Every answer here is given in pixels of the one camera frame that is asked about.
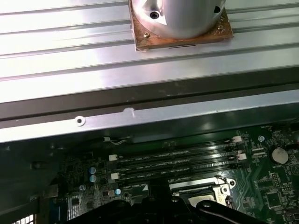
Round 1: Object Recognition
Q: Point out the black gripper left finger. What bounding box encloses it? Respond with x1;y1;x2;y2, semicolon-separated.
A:
63;180;166;224

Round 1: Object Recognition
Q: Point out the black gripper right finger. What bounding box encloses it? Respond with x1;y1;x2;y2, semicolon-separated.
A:
161;180;257;224

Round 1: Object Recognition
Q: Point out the silver square CPU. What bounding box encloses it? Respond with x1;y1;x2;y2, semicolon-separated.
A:
188;196;217;207

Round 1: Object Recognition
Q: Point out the metal socket cover frame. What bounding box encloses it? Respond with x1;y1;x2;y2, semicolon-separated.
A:
169;181;233;210

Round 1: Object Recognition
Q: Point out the black RAM slot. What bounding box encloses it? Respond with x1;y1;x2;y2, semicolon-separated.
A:
130;137;242;153
108;146;236;162
111;162;239;181
114;153;247;171

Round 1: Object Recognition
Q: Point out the CPU socket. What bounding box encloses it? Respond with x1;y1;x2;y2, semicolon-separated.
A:
167;176;236;210

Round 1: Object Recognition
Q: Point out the green motherboard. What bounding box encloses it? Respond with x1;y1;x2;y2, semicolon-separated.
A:
58;125;299;224

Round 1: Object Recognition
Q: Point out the black open PC case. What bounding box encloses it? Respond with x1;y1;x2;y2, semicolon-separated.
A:
0;76;299;224

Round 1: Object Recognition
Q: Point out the round coin battery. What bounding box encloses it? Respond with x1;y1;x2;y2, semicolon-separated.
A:
268;146;289;164

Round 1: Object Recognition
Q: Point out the white connector with wires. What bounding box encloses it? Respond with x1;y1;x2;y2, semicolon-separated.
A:
102;136;128;146

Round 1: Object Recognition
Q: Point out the brown square base plate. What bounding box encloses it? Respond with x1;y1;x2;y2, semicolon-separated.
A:
129;9;235;53

